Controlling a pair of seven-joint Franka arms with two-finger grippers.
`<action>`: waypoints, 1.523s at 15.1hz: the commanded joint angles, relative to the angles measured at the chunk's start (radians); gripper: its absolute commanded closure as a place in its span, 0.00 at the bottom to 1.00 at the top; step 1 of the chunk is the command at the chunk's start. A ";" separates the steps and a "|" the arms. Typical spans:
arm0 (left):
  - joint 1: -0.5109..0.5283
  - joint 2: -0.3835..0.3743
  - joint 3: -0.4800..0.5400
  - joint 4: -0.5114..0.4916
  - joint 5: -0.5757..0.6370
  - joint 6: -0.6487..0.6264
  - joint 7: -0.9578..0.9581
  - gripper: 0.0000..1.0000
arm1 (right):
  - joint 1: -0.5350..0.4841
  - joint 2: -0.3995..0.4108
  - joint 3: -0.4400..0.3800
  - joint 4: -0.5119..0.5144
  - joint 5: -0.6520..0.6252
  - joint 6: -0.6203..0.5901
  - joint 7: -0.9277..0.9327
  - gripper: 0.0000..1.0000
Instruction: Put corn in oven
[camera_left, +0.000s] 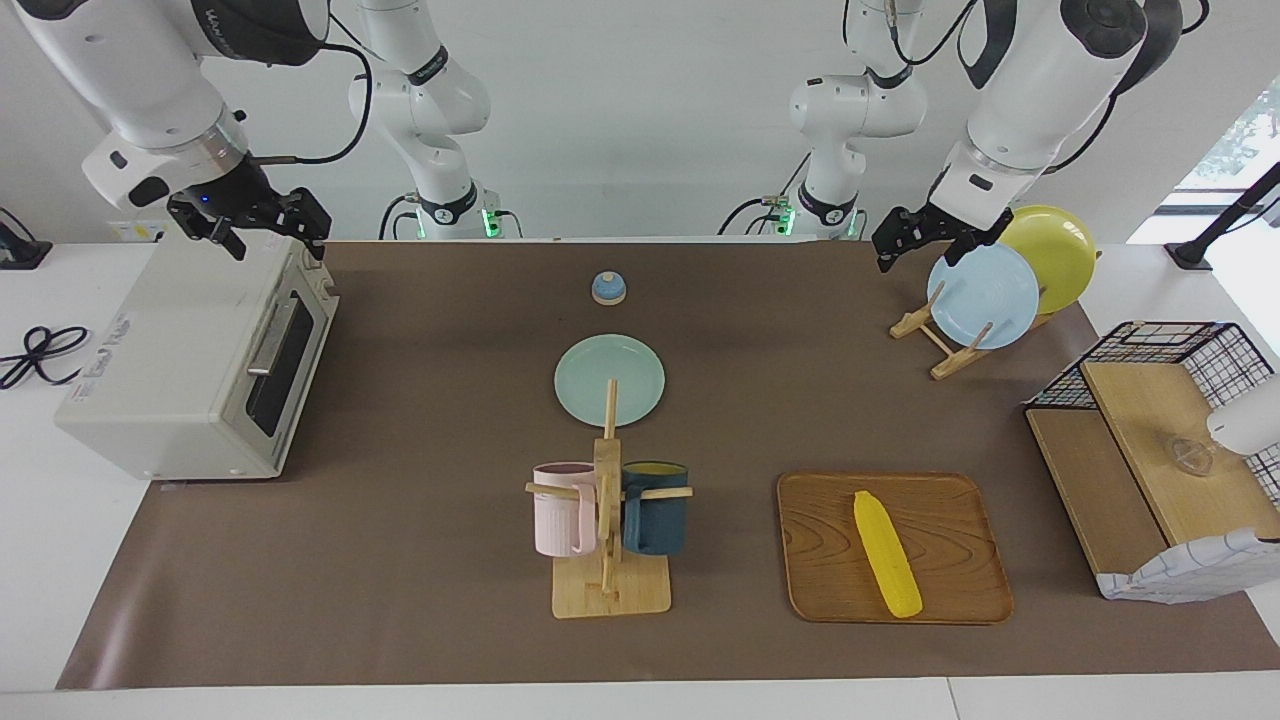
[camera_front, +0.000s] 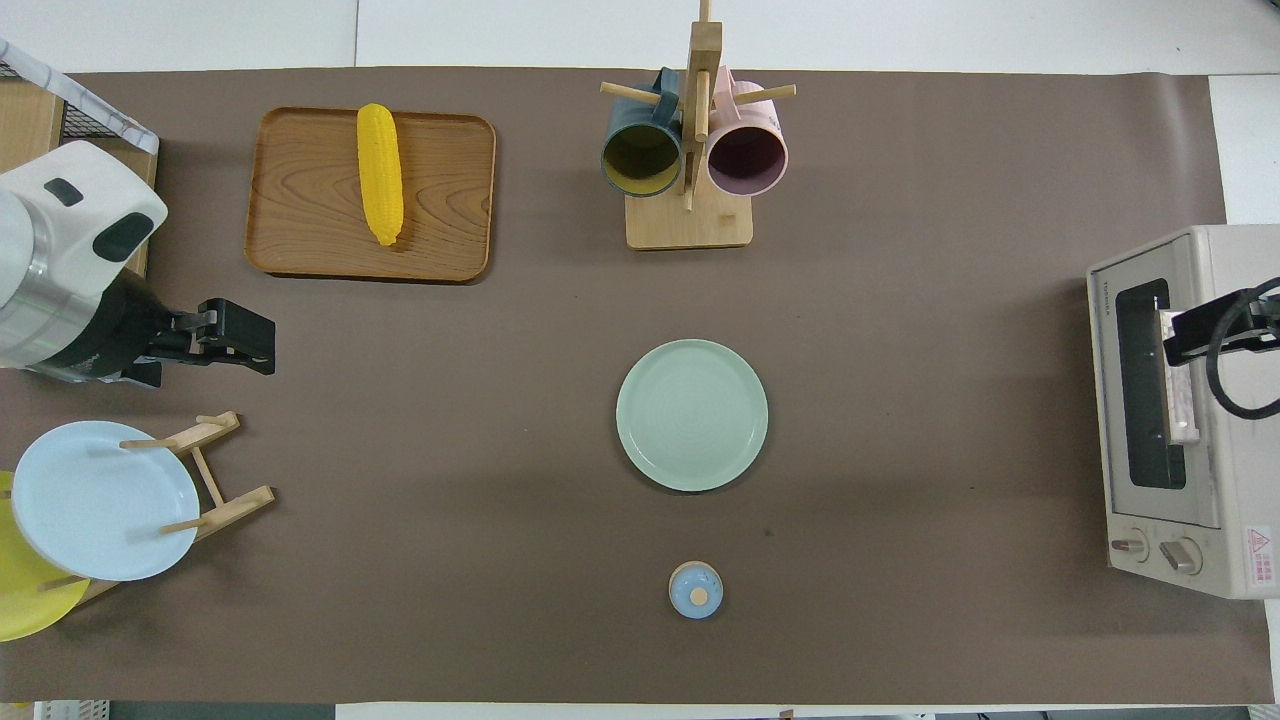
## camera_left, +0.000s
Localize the white rounded device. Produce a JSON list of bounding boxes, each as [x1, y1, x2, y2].
[[1206, 372, 1280, 457]]

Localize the wooden mug tree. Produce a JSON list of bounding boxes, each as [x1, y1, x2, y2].
[[525, 378, 694, 619]]

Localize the yellow plate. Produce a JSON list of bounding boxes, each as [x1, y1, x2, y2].
[[998, 205, 1098, 315]]

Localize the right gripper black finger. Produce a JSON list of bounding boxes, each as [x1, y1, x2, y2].
[[285, 188, 332, 263], [168, 200, 247, 261]]

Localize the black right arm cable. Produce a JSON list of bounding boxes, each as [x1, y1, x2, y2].
[[245, 40, 374, 166]]

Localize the black clamp stand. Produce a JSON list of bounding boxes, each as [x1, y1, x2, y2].
[[1165, 160, 1280, 271]]

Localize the light blue plate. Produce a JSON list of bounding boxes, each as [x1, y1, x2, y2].
[[926, 243, 1041, 351]]

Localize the black coiled cable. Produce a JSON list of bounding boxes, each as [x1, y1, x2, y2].
[[0, 325, 91, 391]]

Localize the brown table mat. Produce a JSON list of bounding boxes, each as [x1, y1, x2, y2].
[[55, 240, 1280, 691]]

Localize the small clear glass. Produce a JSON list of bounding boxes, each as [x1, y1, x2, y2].
[[1165, 435, 1216, 477]]

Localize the brown wooden tray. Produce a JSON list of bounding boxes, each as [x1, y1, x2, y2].
[[777, 471, 1015, 626]]

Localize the wooden plate rack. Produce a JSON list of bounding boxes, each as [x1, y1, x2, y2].
[[890, 285, 1056, 381]]

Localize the dark blue mug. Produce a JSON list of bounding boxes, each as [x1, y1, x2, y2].
[[620, 461, 691, 557]]

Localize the pink mug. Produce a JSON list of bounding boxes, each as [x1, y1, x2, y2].
[[532, 462, 599, 558]]

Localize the pale green plate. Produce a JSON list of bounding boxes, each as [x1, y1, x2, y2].
[[554, 334, 667, 428]]

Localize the black desk mount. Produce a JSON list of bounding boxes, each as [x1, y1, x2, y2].
[[0, 207, 53, 271]]

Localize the yellow corn cob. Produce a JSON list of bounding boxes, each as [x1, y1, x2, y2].
[[853, 490, 924, 619]]

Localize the oven door with silver handle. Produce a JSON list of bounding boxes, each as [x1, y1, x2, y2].
[[228, 262, 341, 446]]

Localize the cream toaster oven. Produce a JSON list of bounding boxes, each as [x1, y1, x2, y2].
[[55, 235, 341, 481]]

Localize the wire and wood shelf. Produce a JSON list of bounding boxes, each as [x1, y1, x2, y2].
[[1022, 321, 1280, 601]]

